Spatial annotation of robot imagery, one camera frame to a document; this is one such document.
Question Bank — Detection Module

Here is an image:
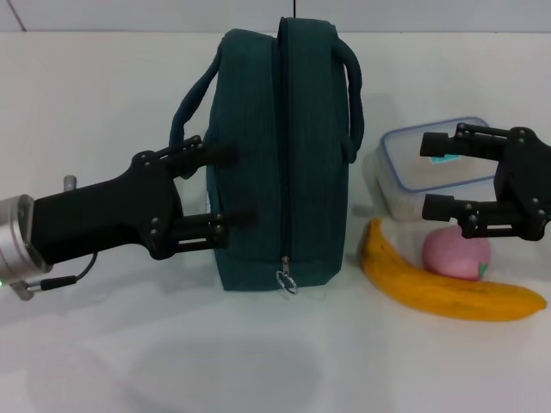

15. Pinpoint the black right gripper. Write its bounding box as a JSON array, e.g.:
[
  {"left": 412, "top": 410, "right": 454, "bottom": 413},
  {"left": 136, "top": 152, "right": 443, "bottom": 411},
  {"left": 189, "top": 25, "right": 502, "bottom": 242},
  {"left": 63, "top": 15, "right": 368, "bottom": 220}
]
[{"left": 419, "top": 122, "right": 551, "bottom": 242}]

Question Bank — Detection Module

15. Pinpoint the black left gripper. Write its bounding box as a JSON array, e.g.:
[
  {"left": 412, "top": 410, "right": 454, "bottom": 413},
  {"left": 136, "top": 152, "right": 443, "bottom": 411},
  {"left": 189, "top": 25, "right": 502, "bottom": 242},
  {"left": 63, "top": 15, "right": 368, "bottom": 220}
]
[{"left": 32, "top": 135, "right": 258, "bottom": 267}]

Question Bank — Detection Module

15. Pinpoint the clear blue-rimmed plastic container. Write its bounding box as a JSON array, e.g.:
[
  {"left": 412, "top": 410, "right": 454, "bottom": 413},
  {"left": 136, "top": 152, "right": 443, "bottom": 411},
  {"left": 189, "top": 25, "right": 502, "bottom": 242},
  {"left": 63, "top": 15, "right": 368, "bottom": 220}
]
[{"left": 361, "top": 115, "right": 500, "bottom": 223}]

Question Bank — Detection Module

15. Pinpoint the dark teal insulated bag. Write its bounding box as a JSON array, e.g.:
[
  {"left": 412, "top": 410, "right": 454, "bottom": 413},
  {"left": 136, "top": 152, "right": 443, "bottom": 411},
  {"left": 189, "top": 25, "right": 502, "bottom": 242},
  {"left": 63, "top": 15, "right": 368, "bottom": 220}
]
[{"left": 170, "top": 15, "right": 367, "bottom": 298}]

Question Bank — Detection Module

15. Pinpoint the pink toy peach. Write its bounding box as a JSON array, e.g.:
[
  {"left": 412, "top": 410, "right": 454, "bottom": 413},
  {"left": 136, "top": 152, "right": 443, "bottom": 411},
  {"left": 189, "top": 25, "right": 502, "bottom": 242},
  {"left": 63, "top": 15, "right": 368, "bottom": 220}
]
[{"left": 421, "top": 227, "right": 492, "bottom": 283}]

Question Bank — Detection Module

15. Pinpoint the yellow banana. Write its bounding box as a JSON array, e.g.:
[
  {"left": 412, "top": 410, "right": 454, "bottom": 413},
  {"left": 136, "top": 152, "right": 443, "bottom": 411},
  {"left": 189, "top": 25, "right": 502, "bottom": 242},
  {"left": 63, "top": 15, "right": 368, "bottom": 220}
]
[{"left": 360, "top": 218, "right": 547, "bottom": 323}]

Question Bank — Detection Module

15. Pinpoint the left arm connector cable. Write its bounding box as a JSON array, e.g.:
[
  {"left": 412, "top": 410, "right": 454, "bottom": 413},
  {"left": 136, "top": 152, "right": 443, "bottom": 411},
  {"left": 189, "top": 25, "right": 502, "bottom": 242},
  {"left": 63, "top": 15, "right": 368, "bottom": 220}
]
[{"left": 8, "top": 253, "right": 100, "bottom": 302}]

